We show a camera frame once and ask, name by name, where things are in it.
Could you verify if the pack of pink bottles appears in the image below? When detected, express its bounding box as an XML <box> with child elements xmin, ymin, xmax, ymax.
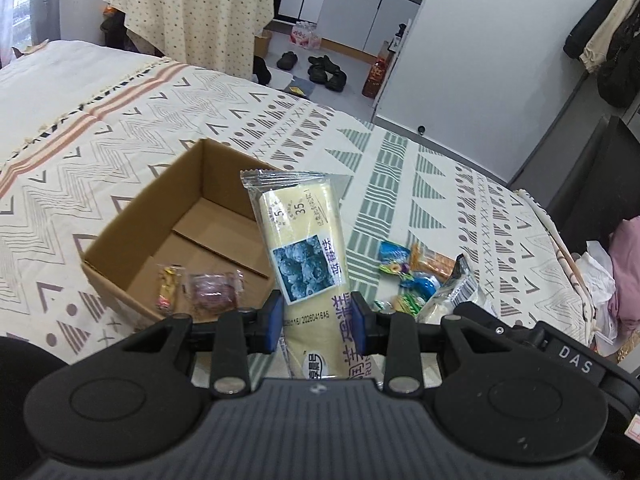
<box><xmin>290</xmin><ymin>22</ymin><xmax>321</xmax><ymax>51</ymax></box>

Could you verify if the orange cracker packet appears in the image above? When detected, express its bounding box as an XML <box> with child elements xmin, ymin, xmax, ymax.
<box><xmin>412</xmin><ymin>244</ymin><xmax>457</xmax><ymax>282</ymax></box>

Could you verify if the patterned blanket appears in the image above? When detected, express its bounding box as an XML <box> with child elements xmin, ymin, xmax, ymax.
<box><xmin>0</xmin><ymin>40</ymin><xmax>601</xmax><ymax>361</ymax></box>

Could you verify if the yellow cake packet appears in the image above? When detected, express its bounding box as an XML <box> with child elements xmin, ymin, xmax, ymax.
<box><xmin>240</xmin><ymin>169</ymin><xmax>386</xmax><ymax>381</ymax></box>

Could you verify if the blue silver snack packet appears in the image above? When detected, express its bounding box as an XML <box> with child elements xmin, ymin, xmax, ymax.
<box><xmin>399</xmin><ymin>270</ymin><xmax>442</xmax><ymax>302</ymax></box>

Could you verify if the black hanging coat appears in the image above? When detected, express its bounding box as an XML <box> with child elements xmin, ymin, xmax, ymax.
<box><xmin>563</xmin><ymin>0</ymin><xmax>640</xmax><ymax>109</ymax></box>

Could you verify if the colourful blue candy packet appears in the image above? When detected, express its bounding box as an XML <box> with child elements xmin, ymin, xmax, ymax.
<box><xmin>378</xmin><ymin>241</ymin><xmax>417</xmax><ymax>277</ymax></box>

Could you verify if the white kitchen cabinet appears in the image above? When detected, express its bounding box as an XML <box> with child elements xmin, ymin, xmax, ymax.
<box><xmin>317</xmin><ymin>0</ymin><xmax>422</xmax><ymax>64</ymax></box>

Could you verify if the black bag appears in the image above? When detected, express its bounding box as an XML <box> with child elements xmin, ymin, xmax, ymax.
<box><xmin>99</xmin><ymin>9</ymin><xmax>132</xmax><ymax>52</ymax></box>

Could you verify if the table with dotted tablecloth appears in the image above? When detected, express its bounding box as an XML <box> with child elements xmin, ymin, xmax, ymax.
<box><xmin>103</xmin><ymin>0</ymin><xmax>279</xmax><ymax>82</ymax></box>

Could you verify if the brown cardboard box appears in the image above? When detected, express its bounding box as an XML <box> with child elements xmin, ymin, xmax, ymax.
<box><xmin>80</xmin><ymin>138</ymin><xmax>296</xmax><ymax>332</ymax></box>

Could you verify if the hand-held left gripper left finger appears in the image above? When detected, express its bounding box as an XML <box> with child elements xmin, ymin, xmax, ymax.
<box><xmin>122</xmin><ymin>290</ymin><xmax>285</xmax><ymax>397</ymax></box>

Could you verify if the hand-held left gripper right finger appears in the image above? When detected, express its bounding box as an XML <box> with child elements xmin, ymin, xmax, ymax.
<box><xmin>352</xmin><ymin>292</ymin><xmax>503</xmax><ymax>396</ymax></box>

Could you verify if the pink cloth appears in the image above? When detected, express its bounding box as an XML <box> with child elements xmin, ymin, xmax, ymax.
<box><xmin>607</xmin><ymin>217</ymin><xmax>640</xmax><ymax>342</ymax></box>

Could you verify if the green snack packet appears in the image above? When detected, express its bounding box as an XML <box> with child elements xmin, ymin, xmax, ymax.
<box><xmin>374</xmin><ymin>295</ymin><xmax>427</xmax><ymax>317</ymax></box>

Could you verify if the white plastic bag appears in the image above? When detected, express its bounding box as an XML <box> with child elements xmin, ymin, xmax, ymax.
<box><xmin>574</xmin><ymin>240</ymin><xmax>619</xmax><ymax>343</ymax></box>

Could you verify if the beige hanging garment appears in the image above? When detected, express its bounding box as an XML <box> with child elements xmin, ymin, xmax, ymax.
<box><xmin>582</xmin><ymin>0</ymin><xmax>640</xmax><ymax>74</ymax></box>

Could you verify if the small yellow candy packet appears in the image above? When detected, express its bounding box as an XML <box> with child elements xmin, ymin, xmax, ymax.
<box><xmin>156</xmin><ymin>264</ymin><xmax>184</xmax><ymax>313</ymax></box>

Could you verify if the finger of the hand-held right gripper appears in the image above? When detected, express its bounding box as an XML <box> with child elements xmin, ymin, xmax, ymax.
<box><xmin>452</xmin><ymin>302</ymin><xmax>533</xmax><ymax>347</ymax></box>

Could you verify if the clear white bread packet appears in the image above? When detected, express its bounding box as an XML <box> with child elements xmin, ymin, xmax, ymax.
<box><xmin>417</xmin><ymin>254</ymin><xmax>483</xmax><ymax>326</ymax></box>

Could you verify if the black chair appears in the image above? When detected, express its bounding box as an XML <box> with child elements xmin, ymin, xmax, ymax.
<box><xmin>510</xmin><ymin>115</ymin><xmax>640</xmax><ymax>262</ymax></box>

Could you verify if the purple snack packet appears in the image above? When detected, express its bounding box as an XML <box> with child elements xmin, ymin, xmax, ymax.
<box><xmin>182</xmin><ymin>270</ymin><xmax>246</xmax><ymax>319</ymax></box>

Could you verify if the grey suitcase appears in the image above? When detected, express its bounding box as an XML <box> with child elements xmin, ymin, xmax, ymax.
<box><xmin>30</xmin><ymin>0</ymin><xmax>62</xmax><ymax>47</ymax></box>

